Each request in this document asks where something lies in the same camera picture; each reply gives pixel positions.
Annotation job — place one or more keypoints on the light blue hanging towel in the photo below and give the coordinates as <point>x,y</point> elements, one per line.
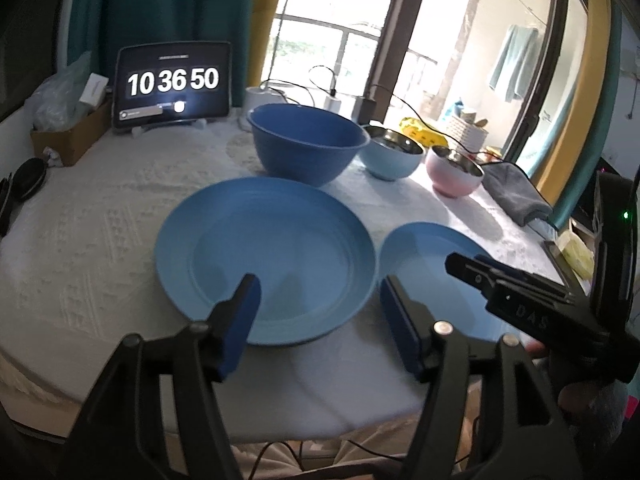
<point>515,60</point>

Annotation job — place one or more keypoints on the pink steel-lined bowl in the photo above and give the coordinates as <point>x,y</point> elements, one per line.
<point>450,180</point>

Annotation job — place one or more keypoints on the grey cloth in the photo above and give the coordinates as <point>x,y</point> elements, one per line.
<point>515,190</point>

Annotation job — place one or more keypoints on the black round pouch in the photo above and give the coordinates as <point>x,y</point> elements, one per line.
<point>30,177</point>

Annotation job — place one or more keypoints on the teal curtain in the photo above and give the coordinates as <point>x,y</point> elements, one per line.
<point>595,150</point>
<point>175,0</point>

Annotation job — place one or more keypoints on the clear plastic bag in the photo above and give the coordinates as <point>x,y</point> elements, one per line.
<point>55,95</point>

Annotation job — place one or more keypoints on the yellow bag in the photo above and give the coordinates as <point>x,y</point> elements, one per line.
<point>420,132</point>

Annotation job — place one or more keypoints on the crumpled white paper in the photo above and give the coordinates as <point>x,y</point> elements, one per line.
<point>55,156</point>

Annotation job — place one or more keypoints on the red can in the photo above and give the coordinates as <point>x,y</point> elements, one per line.
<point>494,152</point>

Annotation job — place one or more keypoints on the large blue plate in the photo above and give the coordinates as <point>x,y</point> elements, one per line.
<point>280,240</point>

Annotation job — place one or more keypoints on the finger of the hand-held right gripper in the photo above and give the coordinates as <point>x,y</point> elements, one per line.
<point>465,270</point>
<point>535,280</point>

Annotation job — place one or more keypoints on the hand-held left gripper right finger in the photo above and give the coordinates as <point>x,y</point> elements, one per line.
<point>400,325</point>

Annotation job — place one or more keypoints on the small blue plate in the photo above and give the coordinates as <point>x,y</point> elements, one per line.
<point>425,260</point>

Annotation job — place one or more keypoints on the white charger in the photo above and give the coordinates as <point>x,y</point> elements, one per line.
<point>334,102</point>

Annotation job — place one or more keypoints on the small white box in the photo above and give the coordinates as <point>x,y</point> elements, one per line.
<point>92,90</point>

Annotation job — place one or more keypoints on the yellow curtain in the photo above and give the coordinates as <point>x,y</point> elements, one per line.
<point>262,35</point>
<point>575,85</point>

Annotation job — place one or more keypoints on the yellow sticky notes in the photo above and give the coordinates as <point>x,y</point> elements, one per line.
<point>575,255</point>

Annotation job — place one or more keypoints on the person's right hand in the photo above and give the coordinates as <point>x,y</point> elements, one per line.
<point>575,395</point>

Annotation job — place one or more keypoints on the tablet with clock display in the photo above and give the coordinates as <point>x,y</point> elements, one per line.
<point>170,85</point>

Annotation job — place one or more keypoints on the light blue steel-lined bowl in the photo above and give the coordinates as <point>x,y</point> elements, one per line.
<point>390,165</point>

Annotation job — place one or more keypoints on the black charger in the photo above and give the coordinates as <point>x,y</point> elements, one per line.
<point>364,110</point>

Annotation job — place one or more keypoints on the large dark blue bowl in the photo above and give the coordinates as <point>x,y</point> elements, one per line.
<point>300,160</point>

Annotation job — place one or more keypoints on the white textured tablecloth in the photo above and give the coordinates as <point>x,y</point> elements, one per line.
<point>100,260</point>

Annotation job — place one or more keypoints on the white woven basket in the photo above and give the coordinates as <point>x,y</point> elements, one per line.
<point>465,132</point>

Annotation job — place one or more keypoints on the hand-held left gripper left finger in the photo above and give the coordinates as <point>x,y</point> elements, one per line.
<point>240,330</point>

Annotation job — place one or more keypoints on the brown window post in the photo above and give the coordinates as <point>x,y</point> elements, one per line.
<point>405,35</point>

